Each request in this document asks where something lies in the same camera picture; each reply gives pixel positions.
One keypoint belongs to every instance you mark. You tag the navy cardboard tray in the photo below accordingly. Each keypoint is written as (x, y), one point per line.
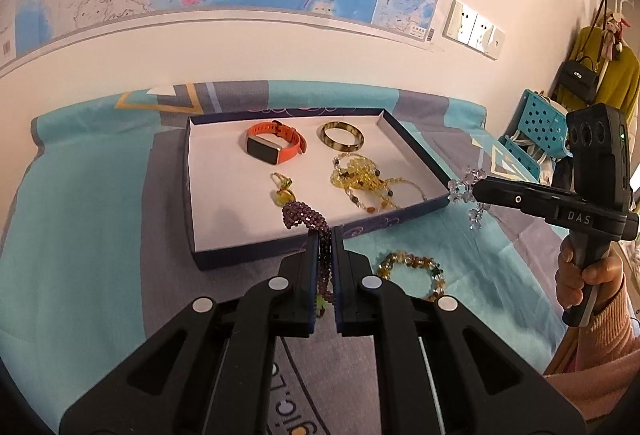
(225, 215)

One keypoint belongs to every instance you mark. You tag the white coat rack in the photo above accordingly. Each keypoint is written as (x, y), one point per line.
(620, 7)

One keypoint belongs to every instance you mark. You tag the black handbag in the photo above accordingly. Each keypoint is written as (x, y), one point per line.
(579, 80)

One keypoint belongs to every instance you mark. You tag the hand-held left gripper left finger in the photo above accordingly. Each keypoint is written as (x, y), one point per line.
(300, 295)

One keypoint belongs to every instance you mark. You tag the teal and grey printed blanket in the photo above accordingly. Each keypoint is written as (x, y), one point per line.
(90, 215)

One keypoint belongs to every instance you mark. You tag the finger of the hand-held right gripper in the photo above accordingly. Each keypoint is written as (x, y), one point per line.
(515, 199)

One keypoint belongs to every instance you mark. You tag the yellow pendant with green beads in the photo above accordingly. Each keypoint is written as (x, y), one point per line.
(281, 198)

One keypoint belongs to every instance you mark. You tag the person's right hand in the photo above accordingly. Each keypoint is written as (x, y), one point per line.
(570, 282)

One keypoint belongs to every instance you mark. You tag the tortoiseshell bangle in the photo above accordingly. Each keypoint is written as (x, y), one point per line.
(341, 148)

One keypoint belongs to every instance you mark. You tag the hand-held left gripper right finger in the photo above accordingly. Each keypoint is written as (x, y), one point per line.
(350, 295)

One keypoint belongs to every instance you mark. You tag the blue perforated plastic basket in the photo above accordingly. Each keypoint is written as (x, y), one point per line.
(520, 155)
(545, 122)

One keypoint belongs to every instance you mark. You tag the orange smartwatch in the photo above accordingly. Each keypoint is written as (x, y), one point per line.
(262, 147)

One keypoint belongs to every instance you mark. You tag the yellow coat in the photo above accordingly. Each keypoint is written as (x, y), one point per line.
(622, 75)

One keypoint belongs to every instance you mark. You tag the person's right forearm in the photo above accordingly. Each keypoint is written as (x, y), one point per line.
(600, 355)

